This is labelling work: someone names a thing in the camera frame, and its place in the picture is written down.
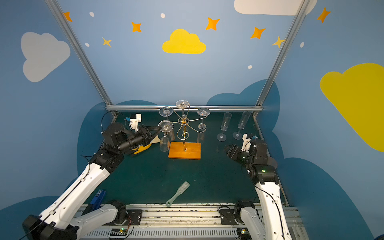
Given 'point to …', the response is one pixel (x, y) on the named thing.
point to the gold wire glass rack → (184, 121)
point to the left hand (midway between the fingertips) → (162, 125)
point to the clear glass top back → (182, 103)
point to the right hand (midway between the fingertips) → (232, 147)
